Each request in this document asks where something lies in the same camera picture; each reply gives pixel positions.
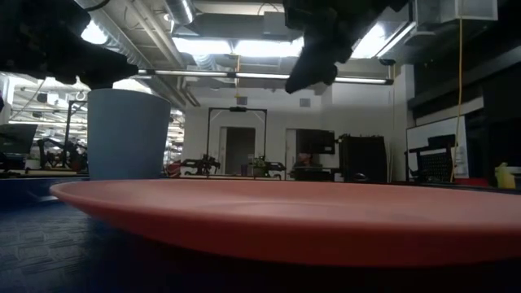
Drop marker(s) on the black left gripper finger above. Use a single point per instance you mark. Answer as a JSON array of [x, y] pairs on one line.
[[97, 69]]

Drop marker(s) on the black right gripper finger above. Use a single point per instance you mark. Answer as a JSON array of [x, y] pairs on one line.
[[309, 69]]

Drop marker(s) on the light blue plastic cup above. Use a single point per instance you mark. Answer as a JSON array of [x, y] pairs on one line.
[[128, 134]]

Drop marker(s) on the pink round plate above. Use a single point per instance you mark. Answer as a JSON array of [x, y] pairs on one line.
[[285, 219]]

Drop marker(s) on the black background robot arm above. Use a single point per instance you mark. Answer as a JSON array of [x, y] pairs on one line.
[[201, 163], [268, 166], [61, 156]]

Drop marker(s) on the long ceiling light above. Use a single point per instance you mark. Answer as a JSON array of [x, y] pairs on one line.
[[260, 75]]

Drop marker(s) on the black monitor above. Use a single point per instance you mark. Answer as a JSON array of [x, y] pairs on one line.
[[315, 141], [16, 140]]

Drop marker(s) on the person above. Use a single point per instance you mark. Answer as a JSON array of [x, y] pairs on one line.
[[305, 159]]

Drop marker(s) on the dark door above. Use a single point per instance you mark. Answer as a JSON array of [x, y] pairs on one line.
[[240, 146]]

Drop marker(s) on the black cabinet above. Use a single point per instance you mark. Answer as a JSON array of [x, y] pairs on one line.
[[362, 158]]

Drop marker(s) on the whiteboard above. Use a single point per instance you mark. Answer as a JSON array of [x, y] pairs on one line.
[[423, 132]]

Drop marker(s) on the white ceiling unit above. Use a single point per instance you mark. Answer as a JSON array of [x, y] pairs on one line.
[[468, 10]]

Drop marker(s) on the black cart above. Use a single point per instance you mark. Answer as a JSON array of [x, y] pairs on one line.
[[437, 167]]

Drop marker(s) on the yellow bottle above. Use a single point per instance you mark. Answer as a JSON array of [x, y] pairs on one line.
[[504, 177]]

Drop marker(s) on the grey wall vent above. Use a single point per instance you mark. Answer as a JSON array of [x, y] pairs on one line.
[[305, 102], [242, 101]]

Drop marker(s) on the black station frame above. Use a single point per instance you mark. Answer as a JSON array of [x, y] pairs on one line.
[[237, 109], [75, 102]]

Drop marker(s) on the silver ceiling duct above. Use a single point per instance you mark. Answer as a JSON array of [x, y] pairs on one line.
[[181, 10]]

